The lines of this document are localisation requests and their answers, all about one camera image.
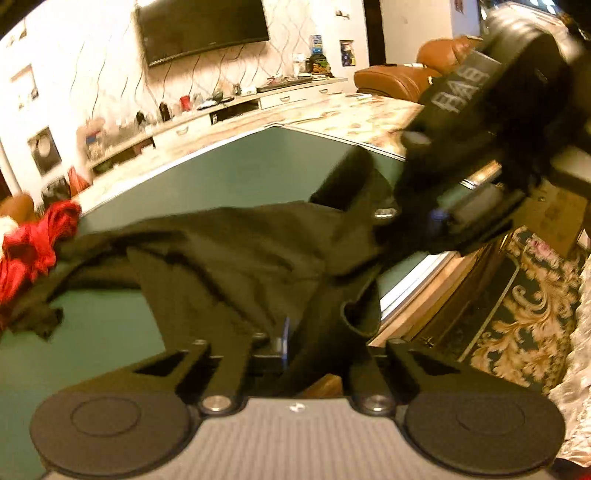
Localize black trousers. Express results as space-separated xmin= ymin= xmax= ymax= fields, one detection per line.
xmin=8 ymin=147 xmax=392 ymax=394

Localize brown leather armchair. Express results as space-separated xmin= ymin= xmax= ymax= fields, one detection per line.
xmin=353 ymin=35 xmax=482 ymax=103

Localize black bag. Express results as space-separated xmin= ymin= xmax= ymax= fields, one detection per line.
xmin=41 ymin=177 xmax=71 ymax=209

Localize green table mat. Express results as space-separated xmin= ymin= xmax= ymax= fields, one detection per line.
xmin=0 ymin=125 xmax=477 ymax=480

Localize red garment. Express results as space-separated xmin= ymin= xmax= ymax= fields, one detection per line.
xmin=1 ymin=200 xmax=81 ymax=325

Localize brown leather sofa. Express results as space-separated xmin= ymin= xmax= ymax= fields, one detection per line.
xmin=0 ymin=193 xmax=37 ymax=225

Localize orange plastic bag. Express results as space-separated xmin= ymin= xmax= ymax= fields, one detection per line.
xmin=67 ymin=166 xmax=91 ymax=197

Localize white TV cabinet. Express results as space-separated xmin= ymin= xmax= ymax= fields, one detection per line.
xmin=85 ymin=77 xmax=349 ymax=171

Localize wall mounted television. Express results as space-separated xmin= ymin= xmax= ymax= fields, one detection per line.
xmin=134 ymin=0 xmax=270 ymax=67

